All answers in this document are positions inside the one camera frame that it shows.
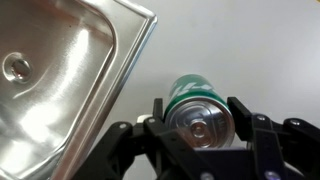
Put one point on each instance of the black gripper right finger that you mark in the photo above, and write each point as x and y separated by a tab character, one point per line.
266	143

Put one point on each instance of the stainless steel sink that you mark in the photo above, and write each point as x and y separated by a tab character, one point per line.
60	83

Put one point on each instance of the green soda can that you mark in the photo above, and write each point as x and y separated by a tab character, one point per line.
196	113

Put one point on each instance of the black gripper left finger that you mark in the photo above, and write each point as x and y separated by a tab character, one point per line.
166	146

